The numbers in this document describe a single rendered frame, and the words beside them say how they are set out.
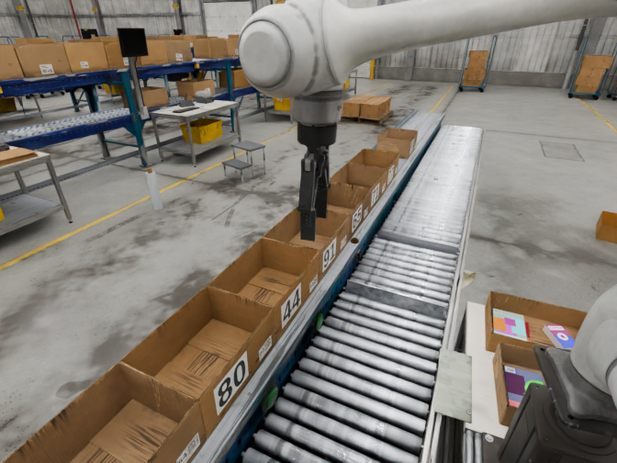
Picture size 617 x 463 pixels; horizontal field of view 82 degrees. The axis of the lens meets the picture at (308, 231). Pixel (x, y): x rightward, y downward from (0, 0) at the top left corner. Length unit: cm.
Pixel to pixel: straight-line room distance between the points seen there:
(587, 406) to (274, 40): 88
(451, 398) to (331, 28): 127
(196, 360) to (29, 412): 153
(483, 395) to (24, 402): 244
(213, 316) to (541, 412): 108
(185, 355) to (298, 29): 116
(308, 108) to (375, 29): 21
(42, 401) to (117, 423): 150
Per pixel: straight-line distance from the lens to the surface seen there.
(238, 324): 142
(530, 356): 164
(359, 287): 178
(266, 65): 46
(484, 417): 147
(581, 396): 99
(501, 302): 187
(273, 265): 170
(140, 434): 124
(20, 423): 273
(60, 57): 597
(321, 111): 65
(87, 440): 129
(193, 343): 142
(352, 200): 226
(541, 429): 108
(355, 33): 49
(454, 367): 157
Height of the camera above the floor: 188
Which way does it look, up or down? 30 degrees down
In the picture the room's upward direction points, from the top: straight up
